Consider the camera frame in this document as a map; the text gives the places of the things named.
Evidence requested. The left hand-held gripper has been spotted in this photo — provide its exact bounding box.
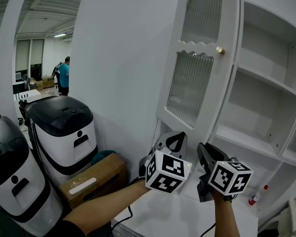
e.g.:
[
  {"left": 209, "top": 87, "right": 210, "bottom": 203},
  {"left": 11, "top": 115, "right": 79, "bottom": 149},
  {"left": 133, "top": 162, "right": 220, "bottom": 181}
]
[{"left": 139, "top": 131, "right": 192, "bottom": 194}]

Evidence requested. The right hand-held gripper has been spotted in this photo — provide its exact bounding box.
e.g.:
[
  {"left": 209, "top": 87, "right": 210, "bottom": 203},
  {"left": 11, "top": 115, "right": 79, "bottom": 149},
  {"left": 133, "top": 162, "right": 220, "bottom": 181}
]
[{"left": 196, "top": 142, "right": 254, "bottom": 203}]

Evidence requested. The glass cabinet door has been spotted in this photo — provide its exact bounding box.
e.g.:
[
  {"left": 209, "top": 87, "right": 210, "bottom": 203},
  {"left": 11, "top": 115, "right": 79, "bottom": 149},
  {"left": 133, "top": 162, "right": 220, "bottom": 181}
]
[{"left": 155, "top": 0, "right": 239, "bottom": 143}]

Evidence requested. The person's left forearm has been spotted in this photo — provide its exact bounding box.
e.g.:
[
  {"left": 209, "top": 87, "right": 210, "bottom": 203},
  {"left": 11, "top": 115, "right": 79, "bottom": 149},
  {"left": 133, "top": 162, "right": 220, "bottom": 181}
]
[{"left": 63, "top": 180, "right": 152, "bottom": 237}]

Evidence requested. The person's right forearm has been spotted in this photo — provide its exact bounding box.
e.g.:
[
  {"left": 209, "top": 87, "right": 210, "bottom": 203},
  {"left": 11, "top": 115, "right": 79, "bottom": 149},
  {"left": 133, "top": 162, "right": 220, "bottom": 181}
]
[{"left": 211, "top": 189, "right": 241, "bottom": 237}]

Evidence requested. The white cabinet with shelves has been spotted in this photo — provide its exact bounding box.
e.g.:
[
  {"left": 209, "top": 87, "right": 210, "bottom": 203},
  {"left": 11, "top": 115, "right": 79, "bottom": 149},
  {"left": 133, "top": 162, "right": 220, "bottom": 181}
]
[{"left": 111, "top": 0, "right": 296, "bottom": 237}]

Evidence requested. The red-capped bottle with red label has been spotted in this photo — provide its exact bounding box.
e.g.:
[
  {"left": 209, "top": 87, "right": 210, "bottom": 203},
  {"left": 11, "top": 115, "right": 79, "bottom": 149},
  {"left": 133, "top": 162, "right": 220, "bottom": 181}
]
[{"left": 248, "top": 184, "right": 269, "bottom": 206}]

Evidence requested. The dark green cushion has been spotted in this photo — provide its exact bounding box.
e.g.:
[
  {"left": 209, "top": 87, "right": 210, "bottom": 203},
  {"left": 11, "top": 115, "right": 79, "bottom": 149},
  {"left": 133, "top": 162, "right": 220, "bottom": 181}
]
[{"left": 91, "top": 150, "right": 116, "bottom": 165}]

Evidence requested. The brown cardboard box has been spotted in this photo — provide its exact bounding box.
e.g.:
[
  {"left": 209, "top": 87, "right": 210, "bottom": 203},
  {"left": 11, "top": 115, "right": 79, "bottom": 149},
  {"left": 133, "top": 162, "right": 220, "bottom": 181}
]
[
  {"left": 29, "top": 79, "right": 44, "bottom": 91},
  {"left": 41, "top": 75, "right": 55, "bottom": 88},
  {"left": 58, "top": 153, "right": 128, "bottom": 209}
]

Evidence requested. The white and black robot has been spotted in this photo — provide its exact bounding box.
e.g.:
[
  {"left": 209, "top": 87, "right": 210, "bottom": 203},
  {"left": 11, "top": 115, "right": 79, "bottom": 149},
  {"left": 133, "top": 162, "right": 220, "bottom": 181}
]
[
  {"left": 0, "top": 116, "right": 64, "bottom": 237},
  {"left": 24, "top": 95, "right": 99, "bottom": 182}
]

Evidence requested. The person's dark sleeve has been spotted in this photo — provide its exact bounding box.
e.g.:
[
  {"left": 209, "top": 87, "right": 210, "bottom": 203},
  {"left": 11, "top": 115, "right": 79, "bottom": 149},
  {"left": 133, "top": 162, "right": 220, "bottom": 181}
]
[{"left": 55, "top": 220, "right": 89, "bottom": 237}]

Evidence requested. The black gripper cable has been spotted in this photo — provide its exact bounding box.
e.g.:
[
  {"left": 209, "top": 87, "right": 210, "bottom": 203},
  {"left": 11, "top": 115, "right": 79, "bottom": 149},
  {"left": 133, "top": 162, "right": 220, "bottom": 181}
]
[
  {"left": 199, "top": 222, "right": 217, "bottom": 237},
  {"left": 111, "top": 205, "right": 134, "bottom": 231}
]

